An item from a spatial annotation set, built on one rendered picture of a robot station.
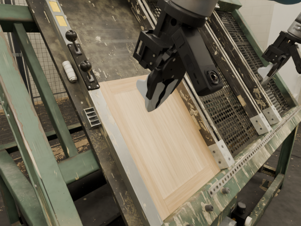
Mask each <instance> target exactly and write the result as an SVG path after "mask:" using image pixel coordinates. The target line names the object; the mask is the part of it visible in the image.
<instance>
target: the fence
mask: <svg viewBox="0 0 301 226"><path fill-rule="evenodd" d="M49 1H50V2H56V3H57V5H58V7H59V9H60V12H53V10H52V8H51V6H50V3H49ZM43 7H44V9H45V11H46V13H47V16H48V18H49V20H50V22H51V24H52V27H53V29H54V31H55V33H56V35H57V38H58V40H59V42H60V44H61V46H62V48H63V50H64V52H65V55H66V57H67V59H68V61H69V62H70V63H71V66H72V68H73V70H74V72H75V74H76V76H77V81H78V83H79V85H80V87H81V90H82V92H83V94H84V96H85V98H86V101H87V103H88V105H89V107H90V108H92V107H94V109H95V111H96V113H97V116H98V118H99V120H100V122H101V124H100V125H99V129H100V131H101V133H102V135H103V138H104V140H105V142H106V144H107V146H108V148H109V151H110V153H111V155H112V157H113V159H114V162H115V164H116V166H117V168H118V170H119V172H120V174H121V177H122V179H123V181H124V183H125V185H126V187H127V190H128V192H129V194H130V196H131V198H132V201H133V203H134V205H135V207H136V209H137V212H138V214H139V216H140V218H141V220H142V223H143V225H144V226H161V225H162V224H163V221H162V219H161V217H160V215H159V212H158V210H157V208H156V206H155V204H154V202H153V200H152V198H151V196H150V194H149V192H148V189H147V187H146V185H145V183H144V181H143V179H142V177H141V175H140V173H139V171H138V169H137V166H136V164H135V162H134V160H133V158H132V156H131V154H130V152H129V150H128V147H127V145H126V143H125V141H124V139H123V137H122V135H121V133H120V131H119V128H118V126H117V124H116V122H115V120H114V118H113V116H112V114H111V112H110V109H109V107H108V105H107V103H106V101H105V99H104V97H103V95H102V93H101V90H100V89H94V90H87V88H86V85H85V83H84V81H83V79H82V77H81V75H80V73H79V70H78V68H77V66H76V64H75V62H74V60H73V57H72V55H71V53H70V51H69V49H68V46H67V44H69V43H72V42H70V41H68V40H67V39H66V37H65V33H66V32H67V31H68V30H71V28H70V25H69V23H68V21H67V19H66V17H65V15H64V13H63V11H62V9H61V6H60V4H59V2H58V1H57V0H45V2H44V6H43ZM56 16H63V18H64V20H65V22H66V24H67V26H60V25H59V23H58V20H57V18H56Z"/></svg>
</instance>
